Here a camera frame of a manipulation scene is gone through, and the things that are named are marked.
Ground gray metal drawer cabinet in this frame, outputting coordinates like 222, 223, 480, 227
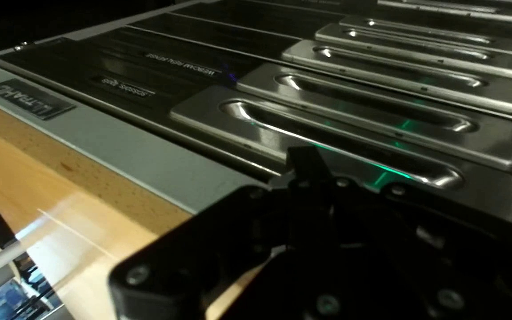
0, 0, 512, 216

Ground translucent plastic bin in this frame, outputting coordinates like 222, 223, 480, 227
0, 232, 70, 320

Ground black drawer with steel handle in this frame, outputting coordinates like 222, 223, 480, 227
254, 0, 512, 58
338, 0, 512, 24
173, 1, 512, 81
59, 24, 512, 173
128, 10, 512, 127

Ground black nameplate label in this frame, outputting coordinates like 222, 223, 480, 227
0, 77, 78, 122

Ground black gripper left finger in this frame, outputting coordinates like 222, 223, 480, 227
109, 145, 317, 320

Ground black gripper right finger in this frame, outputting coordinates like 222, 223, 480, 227
308, 145, 512, 320

